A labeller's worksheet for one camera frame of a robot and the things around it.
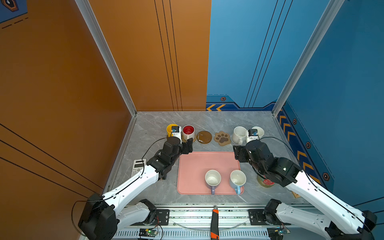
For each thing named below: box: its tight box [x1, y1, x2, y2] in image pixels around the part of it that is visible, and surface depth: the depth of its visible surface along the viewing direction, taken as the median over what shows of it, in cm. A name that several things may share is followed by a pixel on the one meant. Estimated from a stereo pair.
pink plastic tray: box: [177, 151, 245, 195], surface depth 87 cm
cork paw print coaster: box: [214, 131, 231, 146], surface depth 105 cm
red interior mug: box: [182, 124, 195, 141], surface depth 102 cm
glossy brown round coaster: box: [196, 130, 213, 144], surface depth 107 cm
